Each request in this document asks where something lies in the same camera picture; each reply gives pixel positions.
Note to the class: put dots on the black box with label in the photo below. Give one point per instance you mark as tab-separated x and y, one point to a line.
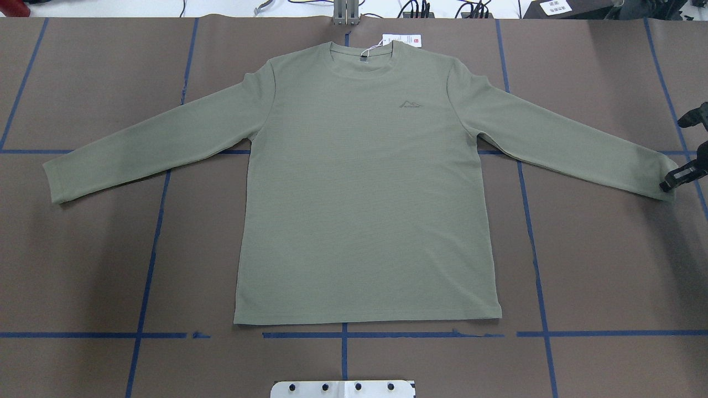
580	10

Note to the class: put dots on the olive green long-sleeve shirt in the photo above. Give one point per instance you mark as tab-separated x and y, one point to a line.
364	191

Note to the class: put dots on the red water bottle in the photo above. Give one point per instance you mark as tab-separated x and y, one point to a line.
14	8

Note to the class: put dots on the aluminium frame post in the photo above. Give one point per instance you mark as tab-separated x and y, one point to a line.
346	12

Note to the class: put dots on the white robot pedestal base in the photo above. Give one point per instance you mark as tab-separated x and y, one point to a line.
344	388

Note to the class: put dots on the white paper hang tag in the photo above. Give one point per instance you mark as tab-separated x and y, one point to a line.
414	40

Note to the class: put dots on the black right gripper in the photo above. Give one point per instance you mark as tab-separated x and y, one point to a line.
687	175

